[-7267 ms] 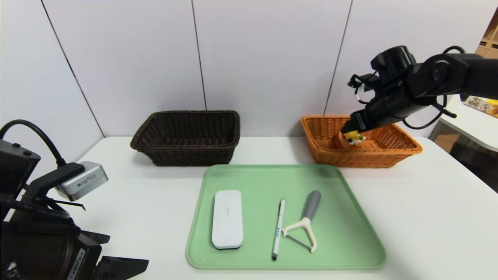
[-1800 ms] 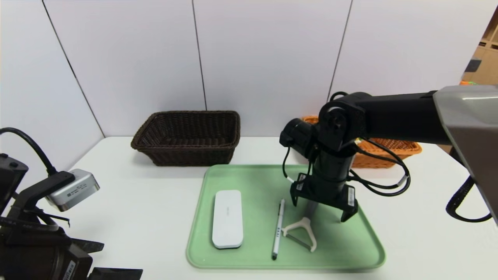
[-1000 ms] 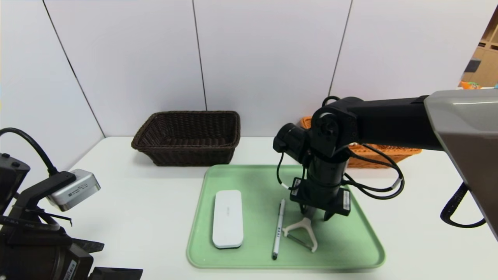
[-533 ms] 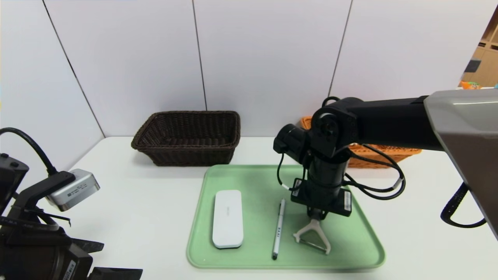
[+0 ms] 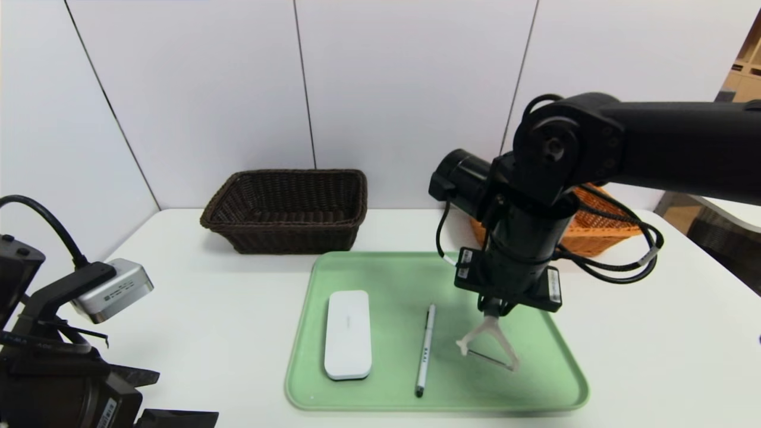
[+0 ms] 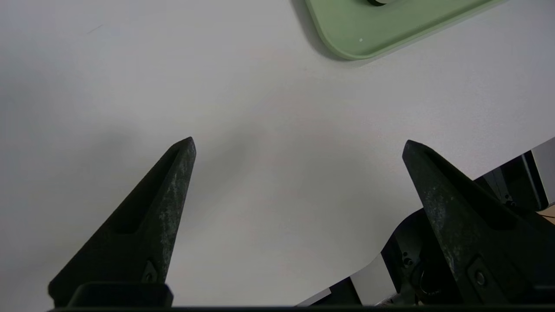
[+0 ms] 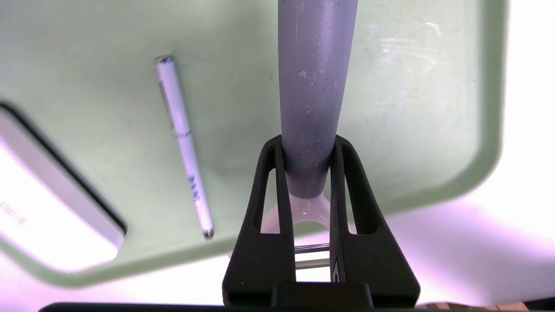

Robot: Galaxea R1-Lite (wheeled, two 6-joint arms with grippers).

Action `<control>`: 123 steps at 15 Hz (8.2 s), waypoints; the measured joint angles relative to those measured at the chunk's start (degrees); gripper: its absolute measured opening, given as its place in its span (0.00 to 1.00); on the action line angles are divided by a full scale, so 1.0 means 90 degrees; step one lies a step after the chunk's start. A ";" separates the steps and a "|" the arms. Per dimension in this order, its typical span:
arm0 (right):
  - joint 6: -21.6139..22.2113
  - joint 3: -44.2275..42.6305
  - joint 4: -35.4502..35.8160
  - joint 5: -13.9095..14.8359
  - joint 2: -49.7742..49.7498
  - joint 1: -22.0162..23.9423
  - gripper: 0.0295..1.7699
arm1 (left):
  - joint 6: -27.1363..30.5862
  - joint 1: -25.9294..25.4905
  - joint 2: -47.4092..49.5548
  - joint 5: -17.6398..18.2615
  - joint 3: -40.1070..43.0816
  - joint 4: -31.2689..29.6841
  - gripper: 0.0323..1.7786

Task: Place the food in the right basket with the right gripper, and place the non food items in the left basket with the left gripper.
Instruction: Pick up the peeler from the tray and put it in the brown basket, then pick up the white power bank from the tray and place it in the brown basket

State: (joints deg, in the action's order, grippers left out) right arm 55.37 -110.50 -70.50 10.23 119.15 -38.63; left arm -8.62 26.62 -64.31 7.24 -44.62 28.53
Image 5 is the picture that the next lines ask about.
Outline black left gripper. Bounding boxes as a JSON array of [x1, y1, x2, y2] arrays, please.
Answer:
[[0, 360, 220, 428]]

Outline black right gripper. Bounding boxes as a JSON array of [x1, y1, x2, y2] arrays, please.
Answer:
[[454, 207, 573, 372]]

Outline grey-handled white peeler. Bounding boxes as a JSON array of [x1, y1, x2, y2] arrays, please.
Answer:
[[456, 314, 521, 373]]

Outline orange wicker basket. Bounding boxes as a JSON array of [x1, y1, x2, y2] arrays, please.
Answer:
[[470, 183, 644, 257]]

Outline dark brown wicker basket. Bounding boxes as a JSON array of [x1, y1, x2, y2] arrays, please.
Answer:
[[200, 169, 368, 255]]

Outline white pen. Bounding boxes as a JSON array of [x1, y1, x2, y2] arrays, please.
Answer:
[[414, 303, 436, 398]]

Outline green plastic tray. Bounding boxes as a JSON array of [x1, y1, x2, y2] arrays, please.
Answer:
[[284, 251, 590, 412]]

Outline white rectangular case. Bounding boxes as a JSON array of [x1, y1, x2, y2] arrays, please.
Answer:
[[323, 290, 373, 382]]

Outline white side table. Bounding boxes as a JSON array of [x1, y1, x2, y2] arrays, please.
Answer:
[[654, 195, 761, 234]]

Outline wooden shelf unit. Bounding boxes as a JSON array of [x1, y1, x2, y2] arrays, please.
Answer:
[[713, 12, 761, 103]]

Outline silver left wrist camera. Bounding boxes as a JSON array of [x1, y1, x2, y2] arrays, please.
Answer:
[[71, 259, 154, 325]]

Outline black labelled thin cable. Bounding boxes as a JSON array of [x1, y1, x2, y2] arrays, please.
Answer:
[[0, 324, 111, 354]]

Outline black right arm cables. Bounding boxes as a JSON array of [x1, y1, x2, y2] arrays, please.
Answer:
[[437, 178, 665, 285]]

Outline thick black camera cable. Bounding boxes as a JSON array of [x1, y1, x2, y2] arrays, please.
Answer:
[[0, 195, 90, 269]]

